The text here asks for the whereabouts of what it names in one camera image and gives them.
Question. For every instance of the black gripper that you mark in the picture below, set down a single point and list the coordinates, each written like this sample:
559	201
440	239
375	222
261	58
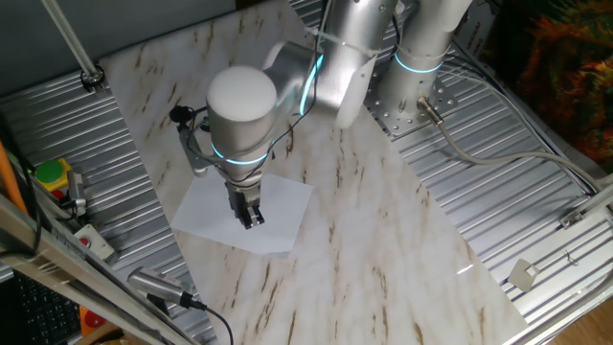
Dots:
243	196

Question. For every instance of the white paper sheet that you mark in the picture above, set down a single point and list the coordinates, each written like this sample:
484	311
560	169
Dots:
282	215

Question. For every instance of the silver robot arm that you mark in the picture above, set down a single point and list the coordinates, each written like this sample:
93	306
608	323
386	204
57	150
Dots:
239	124

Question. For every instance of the marble pattern table mat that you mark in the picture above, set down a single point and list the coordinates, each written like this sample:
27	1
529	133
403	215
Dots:
383	239

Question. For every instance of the grey box red button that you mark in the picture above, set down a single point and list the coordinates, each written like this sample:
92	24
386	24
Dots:
98	246
57	194

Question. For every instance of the orange box red button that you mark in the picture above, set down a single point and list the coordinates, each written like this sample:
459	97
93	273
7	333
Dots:
91	320

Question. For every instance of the yellow button box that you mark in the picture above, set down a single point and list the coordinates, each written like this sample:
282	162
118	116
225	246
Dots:
50	171

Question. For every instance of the black keyboard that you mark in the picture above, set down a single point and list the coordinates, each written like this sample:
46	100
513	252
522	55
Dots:
43	314

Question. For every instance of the orange pole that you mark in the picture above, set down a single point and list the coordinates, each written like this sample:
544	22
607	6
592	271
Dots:
9	182

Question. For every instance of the aluminium stand pole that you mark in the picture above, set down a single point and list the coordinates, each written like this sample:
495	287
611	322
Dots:
71	40

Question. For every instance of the colourful furry cloth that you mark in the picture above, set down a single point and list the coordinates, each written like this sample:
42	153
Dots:
565	72

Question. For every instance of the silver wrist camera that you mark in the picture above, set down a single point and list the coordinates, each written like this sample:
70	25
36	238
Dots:
191	153

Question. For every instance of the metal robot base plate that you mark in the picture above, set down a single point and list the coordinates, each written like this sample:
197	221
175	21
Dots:
407	124

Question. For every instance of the small silver camera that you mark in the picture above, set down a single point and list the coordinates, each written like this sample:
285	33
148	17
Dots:
75	187

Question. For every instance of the aluminium frame beam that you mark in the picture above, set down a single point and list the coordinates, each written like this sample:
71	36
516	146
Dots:
48	261

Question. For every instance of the small metal corner bracket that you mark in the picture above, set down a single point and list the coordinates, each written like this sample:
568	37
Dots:
572	219

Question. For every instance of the aluminium profile rail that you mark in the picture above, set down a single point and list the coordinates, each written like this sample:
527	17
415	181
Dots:
601	199

